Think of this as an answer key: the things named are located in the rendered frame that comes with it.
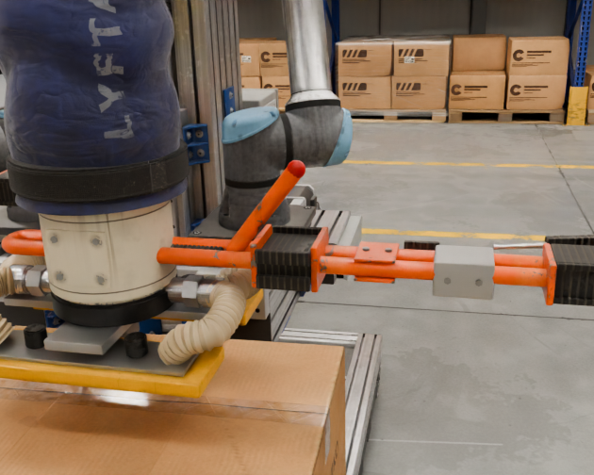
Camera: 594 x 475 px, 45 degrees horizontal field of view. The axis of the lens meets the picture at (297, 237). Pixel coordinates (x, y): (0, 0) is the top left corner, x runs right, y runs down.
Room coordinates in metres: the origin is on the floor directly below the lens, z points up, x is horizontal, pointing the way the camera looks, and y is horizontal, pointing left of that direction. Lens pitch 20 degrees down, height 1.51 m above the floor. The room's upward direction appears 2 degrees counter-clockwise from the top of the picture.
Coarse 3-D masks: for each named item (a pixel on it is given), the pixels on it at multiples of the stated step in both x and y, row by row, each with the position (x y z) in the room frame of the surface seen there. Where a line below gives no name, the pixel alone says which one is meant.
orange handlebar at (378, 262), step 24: (24, 240) 0.91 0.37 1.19; (192, 240) 0.89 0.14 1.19; (216, 240) 0.89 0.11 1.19; (192, 264) 0.85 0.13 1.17; (216, 264) 0.84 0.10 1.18; (240, 264) 0.83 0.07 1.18; (336, 264) 0.80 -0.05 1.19; (360, 264) 0.80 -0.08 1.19; (384, 264) 0.79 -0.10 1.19; (408, 264) 0.79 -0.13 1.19; (432, 264) 0.78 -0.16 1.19; (504, 264) 0.80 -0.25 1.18; (528, 264) 0.79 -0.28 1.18
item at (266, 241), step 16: (256, 240) 0.83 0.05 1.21; (272, 240) 0.86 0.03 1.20; (288, 240) 0.86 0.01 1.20; (304, 240) 0.86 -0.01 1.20; (320, 240) 0.82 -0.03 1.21; (256, 256) 0.81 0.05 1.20; (272, 256) 0.80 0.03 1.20; (288, 256) 0.80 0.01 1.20; (304, 256) 0.79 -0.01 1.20; (320, 256) 0.82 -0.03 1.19; (256, 272) 0.82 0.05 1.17; (272, 272) 0.81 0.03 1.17; (288, 272) 0.81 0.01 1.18; (304, 272) 0.80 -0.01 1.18; (272, 288) 0.80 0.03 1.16; (288, 288) 0.80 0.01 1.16; (304, 288) 0.79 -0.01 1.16
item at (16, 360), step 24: (24, 336) 0.85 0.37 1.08; (144, 336) 0.80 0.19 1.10; (0, 360) 0.80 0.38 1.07; (24, 360) 0.79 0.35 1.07; (48, 360) 0.79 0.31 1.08; (72, 360) 0.78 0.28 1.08; (96, 360) 0.78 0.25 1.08; (120, 360) 0.78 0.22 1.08; (144, 360) 0.78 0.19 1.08; (192, 360) 0.78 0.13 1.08; (216, 360) 0.79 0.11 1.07; (72, 384) 0.76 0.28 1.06; (96, 384) 0.75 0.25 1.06; (120, 384) 0.75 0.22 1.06; (144, 384) 0.74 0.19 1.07; (168, 384) 0.73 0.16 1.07; (192, 384) 0.73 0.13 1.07
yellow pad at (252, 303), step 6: (186, 276) 0.98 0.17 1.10; (258, 294) 0.98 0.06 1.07; (246, 300) 0.96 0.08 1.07; (252, 300) 0.96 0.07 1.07; (258, 300) 0.98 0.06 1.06; (246, 306) 0.94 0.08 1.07; (252, 306) 0.94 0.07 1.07; (246, 312) 0.92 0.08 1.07; (252, 312) 0.94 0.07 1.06; (156, 318) 0.94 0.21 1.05; (162, 318) 0.94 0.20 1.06; (168, 318) 0.94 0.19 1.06; (246, 318) 0.91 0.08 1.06; (240, 324) 0.91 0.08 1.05
